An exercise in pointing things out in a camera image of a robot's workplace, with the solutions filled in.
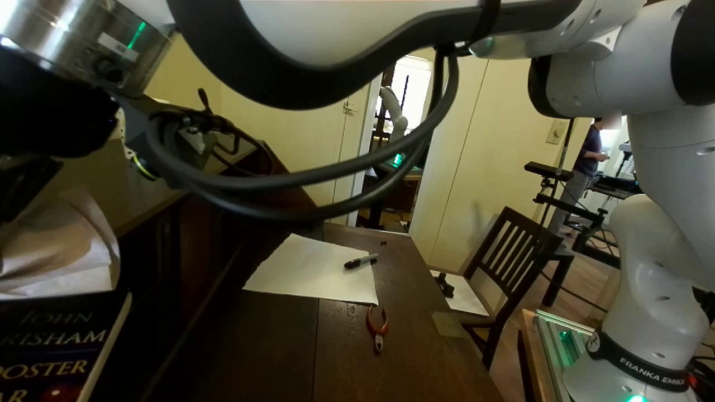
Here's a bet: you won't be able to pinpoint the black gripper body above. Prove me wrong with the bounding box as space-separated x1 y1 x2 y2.
0 45 122 162

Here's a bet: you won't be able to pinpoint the white cloth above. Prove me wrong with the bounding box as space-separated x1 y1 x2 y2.
0 186 122 301

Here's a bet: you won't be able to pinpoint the John Grisham book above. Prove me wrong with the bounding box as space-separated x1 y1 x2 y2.
0 288 134 402

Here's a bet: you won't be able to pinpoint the dark brown wooden table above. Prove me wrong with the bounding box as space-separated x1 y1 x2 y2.
103 137 325 402

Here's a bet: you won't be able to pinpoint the white paper sheet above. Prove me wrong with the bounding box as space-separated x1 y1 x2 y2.
242 232 380 309

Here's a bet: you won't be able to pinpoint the black marker pen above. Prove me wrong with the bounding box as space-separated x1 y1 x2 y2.
341 252 380 270

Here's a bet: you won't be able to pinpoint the background table with green light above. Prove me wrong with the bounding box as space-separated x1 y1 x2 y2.
363 152 423 229

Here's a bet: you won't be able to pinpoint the small black object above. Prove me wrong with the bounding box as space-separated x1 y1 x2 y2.
433 270 458 299

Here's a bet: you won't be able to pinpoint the tape patch on desk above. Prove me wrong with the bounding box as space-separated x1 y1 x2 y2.
430 310 468 341

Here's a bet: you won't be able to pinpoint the white paper on chair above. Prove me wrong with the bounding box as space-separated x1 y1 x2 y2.
429 267 492 317

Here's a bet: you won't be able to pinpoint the dark wooden chair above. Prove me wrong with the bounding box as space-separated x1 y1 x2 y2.
438 205 576 372

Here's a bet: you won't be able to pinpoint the black metal stand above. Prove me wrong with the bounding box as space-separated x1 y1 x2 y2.
522 159 635 274

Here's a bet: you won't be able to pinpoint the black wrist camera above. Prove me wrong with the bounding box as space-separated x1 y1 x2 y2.
120 88 251 186

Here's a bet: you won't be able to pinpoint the red handled pliers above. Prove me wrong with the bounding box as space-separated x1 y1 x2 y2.
363 305 391 358

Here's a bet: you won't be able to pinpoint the wall light switch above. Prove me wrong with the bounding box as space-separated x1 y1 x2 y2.
544 119 567 147

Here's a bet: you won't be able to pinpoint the robot base mount green light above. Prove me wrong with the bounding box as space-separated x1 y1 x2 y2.
520 309 601 402

